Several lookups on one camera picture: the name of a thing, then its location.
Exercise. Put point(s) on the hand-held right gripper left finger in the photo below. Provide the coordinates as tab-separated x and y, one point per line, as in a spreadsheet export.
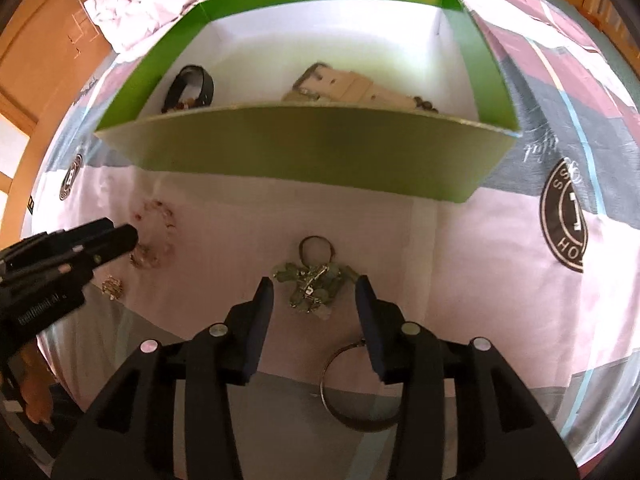
257	330

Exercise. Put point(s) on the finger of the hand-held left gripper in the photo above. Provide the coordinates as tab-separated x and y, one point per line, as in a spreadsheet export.
90	232
117	241

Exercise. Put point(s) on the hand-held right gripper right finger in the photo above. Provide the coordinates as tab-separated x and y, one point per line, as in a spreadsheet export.
372	330

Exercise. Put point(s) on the small gold flower brooch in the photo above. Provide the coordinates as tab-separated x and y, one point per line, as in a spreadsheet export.
112	287

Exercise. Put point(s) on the green stone charm keyring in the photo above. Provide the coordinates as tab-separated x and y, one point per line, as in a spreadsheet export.
310	285

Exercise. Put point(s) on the thin metal bangle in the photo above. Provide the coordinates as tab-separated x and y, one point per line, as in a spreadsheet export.
350	420

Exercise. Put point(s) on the black wristband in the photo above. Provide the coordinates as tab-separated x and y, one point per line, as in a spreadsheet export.
205	82

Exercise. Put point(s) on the green cardboard box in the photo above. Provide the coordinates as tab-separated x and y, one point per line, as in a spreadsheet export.
325	150

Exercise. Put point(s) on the person's left hand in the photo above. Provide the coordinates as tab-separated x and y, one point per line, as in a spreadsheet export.
32	390

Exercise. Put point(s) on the printed plaid bed sheet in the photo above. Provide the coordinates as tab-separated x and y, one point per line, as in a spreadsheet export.
475	270

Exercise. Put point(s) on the pink pillow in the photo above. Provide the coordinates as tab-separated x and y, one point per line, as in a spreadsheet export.
150	10

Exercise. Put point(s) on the wooden footboard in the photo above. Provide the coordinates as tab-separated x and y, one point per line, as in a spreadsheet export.
607	10

